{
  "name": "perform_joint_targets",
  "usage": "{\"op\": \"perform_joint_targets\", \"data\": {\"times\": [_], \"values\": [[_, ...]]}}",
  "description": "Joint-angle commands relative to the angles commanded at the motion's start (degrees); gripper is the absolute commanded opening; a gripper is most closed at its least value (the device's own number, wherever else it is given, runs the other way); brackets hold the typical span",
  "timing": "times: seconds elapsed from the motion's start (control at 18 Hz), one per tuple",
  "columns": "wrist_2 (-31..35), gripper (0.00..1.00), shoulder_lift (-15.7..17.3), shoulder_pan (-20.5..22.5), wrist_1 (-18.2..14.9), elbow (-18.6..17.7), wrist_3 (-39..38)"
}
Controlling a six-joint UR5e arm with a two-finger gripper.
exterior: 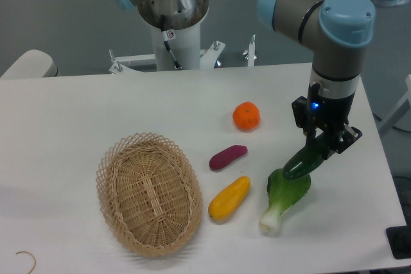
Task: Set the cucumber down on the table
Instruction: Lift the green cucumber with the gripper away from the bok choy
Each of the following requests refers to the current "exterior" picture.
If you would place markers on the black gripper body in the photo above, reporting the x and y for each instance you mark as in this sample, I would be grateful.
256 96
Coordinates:
318 110

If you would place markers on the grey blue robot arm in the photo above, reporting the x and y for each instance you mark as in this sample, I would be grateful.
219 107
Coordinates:
338 33

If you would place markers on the green bok choy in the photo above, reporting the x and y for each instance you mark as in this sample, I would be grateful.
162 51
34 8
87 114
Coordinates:
282 195

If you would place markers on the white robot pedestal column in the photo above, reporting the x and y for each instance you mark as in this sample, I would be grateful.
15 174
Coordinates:
177 21

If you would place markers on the white frame at right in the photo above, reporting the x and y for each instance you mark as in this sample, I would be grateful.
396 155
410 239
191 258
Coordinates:
400 108

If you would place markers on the purple sweet potato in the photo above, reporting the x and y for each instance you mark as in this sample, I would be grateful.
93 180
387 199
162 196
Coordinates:
225 157

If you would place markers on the orange tangerine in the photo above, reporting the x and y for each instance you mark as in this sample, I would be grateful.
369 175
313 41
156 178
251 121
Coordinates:
246 116

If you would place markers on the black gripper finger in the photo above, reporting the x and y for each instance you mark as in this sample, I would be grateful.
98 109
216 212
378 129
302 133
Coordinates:
312 133
339 137

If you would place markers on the white metal base frame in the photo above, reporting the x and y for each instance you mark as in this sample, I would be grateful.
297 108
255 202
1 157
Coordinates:
170 59

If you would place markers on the yellow mango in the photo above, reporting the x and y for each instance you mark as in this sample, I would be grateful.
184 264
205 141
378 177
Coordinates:
227 201

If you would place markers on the woven wicker basket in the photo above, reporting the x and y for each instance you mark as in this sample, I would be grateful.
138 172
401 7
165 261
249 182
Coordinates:
149 194

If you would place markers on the dark green cucumber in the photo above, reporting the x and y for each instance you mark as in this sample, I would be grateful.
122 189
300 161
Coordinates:
307 159

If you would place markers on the black device at table edge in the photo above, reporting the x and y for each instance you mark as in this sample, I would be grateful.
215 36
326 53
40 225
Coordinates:
399 241

